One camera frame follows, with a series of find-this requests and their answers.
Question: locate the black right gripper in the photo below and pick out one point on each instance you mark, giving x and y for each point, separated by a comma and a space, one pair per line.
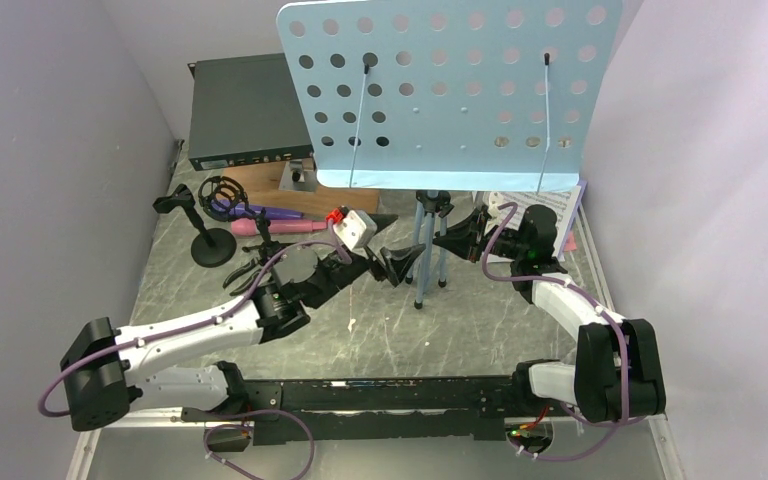
460, 237

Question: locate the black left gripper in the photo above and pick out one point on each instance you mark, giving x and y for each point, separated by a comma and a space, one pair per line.
397, 262

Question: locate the purple microphone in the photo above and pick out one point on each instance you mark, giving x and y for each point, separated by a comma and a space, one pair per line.
227, 213

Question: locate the light blue music stand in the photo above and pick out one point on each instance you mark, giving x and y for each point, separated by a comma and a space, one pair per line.
449, 95

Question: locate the black tripod mic stand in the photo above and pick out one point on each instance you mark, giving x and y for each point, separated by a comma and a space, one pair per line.
224, 199

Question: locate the black round-base mic stand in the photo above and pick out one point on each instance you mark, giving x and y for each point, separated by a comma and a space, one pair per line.
210, 248

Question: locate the pink sheet music page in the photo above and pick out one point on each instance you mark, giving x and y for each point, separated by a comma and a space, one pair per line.
570, 243

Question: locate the pink microphone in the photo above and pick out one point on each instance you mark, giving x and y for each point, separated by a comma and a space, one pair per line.
248, 227

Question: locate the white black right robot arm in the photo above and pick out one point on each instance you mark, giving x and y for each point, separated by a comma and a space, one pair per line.
616, 375

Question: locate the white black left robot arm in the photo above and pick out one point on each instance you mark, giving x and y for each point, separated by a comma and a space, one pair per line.
291, 282

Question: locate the wooden board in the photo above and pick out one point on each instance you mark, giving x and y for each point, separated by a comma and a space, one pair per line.
263, 185

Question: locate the dark green rack unit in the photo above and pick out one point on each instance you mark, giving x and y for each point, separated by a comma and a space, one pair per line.
245, 111

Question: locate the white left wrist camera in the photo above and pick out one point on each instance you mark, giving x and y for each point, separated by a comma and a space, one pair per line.
353, 228

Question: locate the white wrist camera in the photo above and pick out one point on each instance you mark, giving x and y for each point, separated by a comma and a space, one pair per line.
495, 200
353, 228

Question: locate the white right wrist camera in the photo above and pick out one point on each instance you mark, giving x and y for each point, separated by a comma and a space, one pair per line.
495, 200

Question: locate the grey metal bracket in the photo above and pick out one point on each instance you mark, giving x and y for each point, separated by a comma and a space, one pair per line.
299, 175

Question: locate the black wire stripper pliers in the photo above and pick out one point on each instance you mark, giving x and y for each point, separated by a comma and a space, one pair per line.
241, 279

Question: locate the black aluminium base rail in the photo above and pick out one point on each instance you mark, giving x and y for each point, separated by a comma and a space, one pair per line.
282, 411

